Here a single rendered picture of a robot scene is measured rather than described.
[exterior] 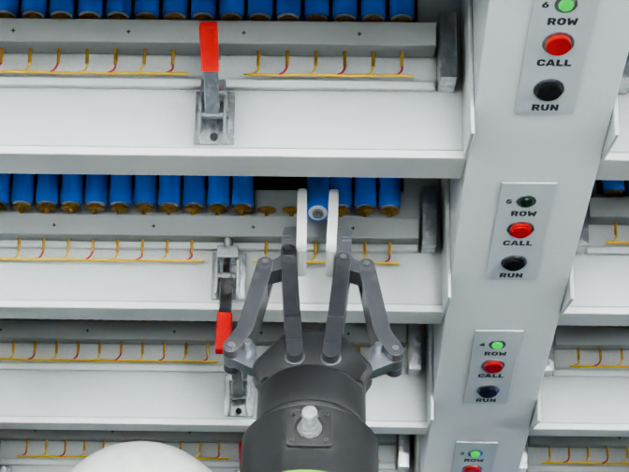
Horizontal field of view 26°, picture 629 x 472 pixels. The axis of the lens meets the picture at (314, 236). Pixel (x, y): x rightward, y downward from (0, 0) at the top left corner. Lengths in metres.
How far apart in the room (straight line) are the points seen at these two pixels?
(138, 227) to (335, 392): 0.29
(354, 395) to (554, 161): 0.22
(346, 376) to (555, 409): 0.42
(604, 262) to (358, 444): 0.35
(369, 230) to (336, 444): 0.29
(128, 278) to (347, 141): 0.26
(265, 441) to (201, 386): 0.43
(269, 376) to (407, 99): 0.22
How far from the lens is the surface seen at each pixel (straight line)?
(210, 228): 1.12
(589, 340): 1.31
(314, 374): 0.92
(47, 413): 1.32
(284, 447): 0.87
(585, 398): 1.32
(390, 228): 1.12
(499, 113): 0.94
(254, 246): 1.13
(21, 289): 1.16
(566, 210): 1.03
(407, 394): 1.30
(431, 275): 1.14
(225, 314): 1.09
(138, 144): 0.98
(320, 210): 1.09
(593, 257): 1.16
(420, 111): 0.98
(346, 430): 0.89
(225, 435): 1.46
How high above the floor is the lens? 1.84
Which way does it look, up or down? 53 degrees down
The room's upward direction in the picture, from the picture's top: straight up
